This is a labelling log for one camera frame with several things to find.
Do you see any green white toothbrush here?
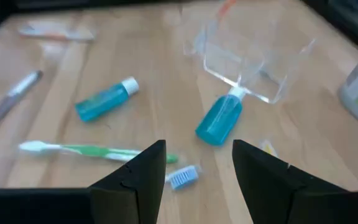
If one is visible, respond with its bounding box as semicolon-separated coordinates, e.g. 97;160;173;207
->
17;140;180;165

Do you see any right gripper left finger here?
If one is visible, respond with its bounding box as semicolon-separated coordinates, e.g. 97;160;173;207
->
88;139;168;224

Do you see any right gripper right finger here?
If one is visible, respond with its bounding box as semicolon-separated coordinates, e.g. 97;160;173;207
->
232;139;348;224

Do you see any clear plastic bag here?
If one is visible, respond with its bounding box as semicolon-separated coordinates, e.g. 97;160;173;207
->
183;0;317;105

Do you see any orange white toothbrush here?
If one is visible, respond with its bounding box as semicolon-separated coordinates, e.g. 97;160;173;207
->
17;21;96;43
217;0;238;18

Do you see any yellow headed toothbrush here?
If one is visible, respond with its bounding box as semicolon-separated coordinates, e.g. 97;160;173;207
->
260;139;278;159

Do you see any grey purple toothbrush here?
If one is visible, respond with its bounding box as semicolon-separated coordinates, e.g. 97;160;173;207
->
0;70;44;138

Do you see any blue mouthwash bottle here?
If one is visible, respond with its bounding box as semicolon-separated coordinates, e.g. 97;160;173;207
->
195;86;248;147
74;76;140;123

